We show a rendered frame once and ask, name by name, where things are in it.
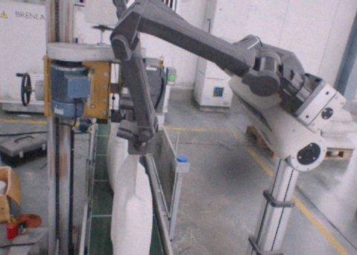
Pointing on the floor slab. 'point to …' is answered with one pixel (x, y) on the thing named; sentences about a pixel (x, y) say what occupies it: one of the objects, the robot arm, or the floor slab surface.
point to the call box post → (174, 206)
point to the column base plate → (36, 235)
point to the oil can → (12, 228)
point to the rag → (29, 221)
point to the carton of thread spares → (0, 212)
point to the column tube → (66, 14)
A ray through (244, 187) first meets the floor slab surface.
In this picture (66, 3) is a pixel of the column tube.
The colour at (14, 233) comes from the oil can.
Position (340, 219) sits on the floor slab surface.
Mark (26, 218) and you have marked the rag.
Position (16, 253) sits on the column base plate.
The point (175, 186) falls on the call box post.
